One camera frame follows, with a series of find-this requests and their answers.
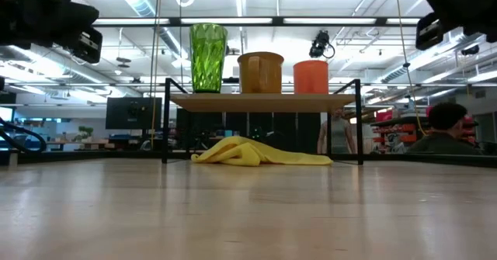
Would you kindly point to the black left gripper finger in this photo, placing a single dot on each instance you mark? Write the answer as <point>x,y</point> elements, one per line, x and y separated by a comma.
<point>79,15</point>

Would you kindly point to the green bottle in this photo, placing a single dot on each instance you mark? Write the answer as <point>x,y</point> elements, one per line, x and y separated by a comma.
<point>208,58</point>

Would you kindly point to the orange plastic mug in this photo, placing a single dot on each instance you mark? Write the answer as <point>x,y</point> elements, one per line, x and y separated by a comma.
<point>310,77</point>

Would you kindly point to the wooden shelf with black legs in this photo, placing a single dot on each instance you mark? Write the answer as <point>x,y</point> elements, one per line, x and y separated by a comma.
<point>256,102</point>

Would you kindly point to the black monitor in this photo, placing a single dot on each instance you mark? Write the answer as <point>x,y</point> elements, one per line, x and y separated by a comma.
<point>132,112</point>

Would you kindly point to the green potted plant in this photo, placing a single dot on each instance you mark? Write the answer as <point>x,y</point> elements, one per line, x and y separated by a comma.
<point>85,132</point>

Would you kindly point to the person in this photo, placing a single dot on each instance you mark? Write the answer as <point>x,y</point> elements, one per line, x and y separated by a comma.
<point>339,136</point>
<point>442,143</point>

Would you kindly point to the red storage bin rack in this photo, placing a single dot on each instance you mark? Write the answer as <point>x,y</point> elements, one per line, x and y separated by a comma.
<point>388,130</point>

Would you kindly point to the yellow cloth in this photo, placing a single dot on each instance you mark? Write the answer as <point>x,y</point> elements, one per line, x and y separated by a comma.
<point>240,151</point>

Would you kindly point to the black overhead camera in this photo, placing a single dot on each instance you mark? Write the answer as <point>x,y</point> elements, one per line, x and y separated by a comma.
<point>320,42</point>

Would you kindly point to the black aluminium table frame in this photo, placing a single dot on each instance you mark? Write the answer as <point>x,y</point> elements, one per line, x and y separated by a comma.
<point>427,159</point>

